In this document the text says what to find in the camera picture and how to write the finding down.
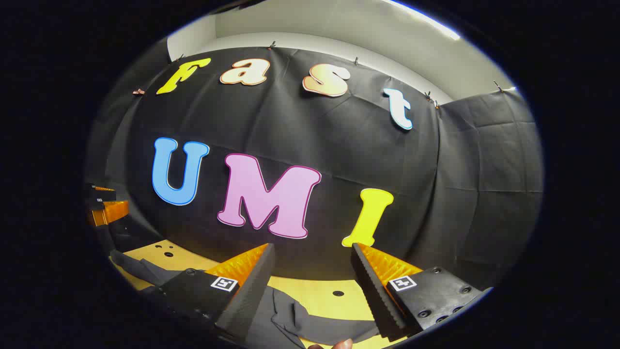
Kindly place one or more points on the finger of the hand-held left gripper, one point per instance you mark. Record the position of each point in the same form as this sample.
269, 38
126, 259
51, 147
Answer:
111, 212

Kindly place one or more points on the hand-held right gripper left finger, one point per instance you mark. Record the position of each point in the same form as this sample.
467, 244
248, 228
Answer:
252, 295

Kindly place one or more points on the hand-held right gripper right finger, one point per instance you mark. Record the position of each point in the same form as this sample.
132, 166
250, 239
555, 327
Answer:
378, 300

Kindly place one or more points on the grey collared shirt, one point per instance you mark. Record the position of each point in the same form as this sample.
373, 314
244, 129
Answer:
286, 320

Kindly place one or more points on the black backdrop cloth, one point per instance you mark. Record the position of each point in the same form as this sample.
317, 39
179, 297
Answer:
339, 145

